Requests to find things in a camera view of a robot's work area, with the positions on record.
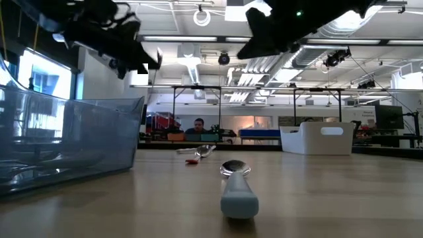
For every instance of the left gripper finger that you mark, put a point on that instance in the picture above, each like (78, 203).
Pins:
(142, 61)

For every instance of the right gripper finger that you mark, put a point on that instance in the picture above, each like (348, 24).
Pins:
(264, 48)

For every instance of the smoky grey plastic bin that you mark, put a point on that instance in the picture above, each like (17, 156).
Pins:
(99, 132)

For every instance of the black monitor on arm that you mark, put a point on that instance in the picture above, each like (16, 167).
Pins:
(389, 117)

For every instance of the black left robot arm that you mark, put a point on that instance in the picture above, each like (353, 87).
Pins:
(39, 16)

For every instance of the long ceiling light strip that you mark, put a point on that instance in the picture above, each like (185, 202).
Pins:
(347, 42)
(178, 38)

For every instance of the red cabinet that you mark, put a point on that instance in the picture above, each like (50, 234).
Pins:
(162, 122)

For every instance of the bright window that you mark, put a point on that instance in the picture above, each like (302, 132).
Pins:
(43, 79)

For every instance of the orange storage bin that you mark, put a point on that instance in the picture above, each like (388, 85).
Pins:
(176, 137)

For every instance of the blue bench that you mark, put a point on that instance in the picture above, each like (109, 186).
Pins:
(261, 133)

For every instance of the person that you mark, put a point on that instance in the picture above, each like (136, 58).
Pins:
(198, 125)

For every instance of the teal storage bin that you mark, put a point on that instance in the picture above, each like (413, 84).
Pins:
(208, 137)

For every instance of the white plastic bin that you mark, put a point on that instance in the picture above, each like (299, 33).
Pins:
(307, 142)

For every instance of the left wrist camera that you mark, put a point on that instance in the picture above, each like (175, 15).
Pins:
(121, 72)

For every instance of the black ceiling camera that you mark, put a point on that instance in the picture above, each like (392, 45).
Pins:
(223, 59)

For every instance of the black ceiling camera rig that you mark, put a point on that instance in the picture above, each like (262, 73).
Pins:
(335, 59)

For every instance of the black metal stand frame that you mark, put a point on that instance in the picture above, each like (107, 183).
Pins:
(196, 87)
(339, 105)

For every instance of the black aluminium table frame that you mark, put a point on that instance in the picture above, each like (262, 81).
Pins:
(251, 147)

